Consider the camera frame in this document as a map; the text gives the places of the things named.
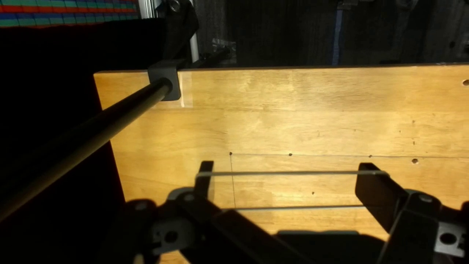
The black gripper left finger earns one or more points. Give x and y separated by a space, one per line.
206 180

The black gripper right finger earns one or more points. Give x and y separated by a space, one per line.
379 195

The grey pole clamp block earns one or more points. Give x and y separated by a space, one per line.
169 73

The colourful striped cloth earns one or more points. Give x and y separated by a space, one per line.
64 12

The black camera stand pole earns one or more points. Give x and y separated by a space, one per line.
89 136

